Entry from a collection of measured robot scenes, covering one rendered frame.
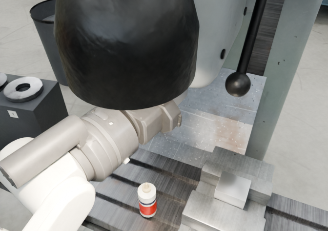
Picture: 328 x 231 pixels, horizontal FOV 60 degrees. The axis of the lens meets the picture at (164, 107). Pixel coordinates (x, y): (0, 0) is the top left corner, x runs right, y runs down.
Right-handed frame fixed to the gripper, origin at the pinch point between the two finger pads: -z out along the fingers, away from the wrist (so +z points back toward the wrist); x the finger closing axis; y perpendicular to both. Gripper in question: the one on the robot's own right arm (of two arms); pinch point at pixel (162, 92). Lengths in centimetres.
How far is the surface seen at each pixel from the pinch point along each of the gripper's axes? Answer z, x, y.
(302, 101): -184, -4, 121
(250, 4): -12.3, -7.4, -13.3
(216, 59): 4.6, -11.3, -13.2
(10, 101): 11.5, 36.9, 13.8
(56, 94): 1.4, 33.9, 16.5
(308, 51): -269, 18, 121
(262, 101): -40.3, -6.9, 24.9
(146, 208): 6.6, -0.8, 28.3
